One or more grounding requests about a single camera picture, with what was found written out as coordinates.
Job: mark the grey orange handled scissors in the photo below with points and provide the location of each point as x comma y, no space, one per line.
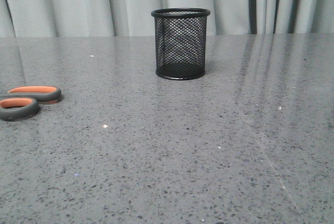
22,102

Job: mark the black mesh pen cup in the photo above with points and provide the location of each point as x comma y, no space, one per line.
180,42

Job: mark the grey pleated curtain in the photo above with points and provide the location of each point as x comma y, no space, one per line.
94,18

